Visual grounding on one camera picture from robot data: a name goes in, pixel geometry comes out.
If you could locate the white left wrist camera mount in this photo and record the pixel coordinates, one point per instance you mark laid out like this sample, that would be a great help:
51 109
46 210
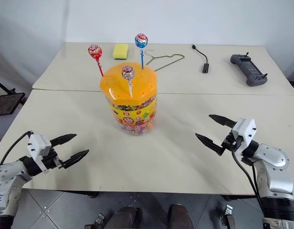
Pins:
37 145

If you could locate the yellow green sponge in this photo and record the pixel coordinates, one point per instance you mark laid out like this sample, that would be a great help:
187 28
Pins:
120 51

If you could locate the dark rounded left foot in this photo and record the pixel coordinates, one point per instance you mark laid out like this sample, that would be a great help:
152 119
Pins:
124 218

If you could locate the grey handheld remote controller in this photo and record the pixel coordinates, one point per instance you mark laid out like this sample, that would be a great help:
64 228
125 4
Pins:
249 69

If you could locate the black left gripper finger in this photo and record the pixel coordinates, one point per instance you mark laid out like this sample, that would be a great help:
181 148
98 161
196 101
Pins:
63 138
75 158

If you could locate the candy jar with orange lid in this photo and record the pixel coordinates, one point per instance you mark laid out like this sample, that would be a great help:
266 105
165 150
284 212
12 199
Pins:
130 100

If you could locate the blue wrapped lollipop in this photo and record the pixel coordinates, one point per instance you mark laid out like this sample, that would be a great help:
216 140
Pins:
140 42

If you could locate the black chair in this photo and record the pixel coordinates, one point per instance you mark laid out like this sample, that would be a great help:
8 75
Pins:
6 100

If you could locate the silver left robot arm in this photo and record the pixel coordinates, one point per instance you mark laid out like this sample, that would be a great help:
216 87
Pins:
8 176

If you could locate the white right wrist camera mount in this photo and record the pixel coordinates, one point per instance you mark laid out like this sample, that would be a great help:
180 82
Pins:
243 130

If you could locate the pink silver wrapped lollipop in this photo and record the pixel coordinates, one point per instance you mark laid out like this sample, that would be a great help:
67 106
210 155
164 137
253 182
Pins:
128 74

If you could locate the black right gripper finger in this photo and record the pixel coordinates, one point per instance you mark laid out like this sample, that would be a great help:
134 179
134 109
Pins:
221 119
207 142

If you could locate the dark rounded right foot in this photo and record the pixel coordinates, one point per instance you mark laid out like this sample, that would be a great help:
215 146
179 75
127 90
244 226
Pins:
180 215

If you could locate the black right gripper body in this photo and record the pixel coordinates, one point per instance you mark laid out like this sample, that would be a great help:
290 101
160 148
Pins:
230 142

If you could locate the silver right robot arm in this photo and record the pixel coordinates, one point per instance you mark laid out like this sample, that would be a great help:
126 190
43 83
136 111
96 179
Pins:
271 176

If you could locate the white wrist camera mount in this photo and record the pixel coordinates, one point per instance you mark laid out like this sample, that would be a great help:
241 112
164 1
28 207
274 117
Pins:
243 130
37 145

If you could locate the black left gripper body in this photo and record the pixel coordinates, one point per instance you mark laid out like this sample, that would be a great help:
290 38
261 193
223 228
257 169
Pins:
51 159

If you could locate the dark rounded foot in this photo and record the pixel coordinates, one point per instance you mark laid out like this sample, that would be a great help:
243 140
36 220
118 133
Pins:
124 218
180 215

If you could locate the red wrapped lollipop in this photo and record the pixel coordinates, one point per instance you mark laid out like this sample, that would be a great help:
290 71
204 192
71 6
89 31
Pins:
95 53

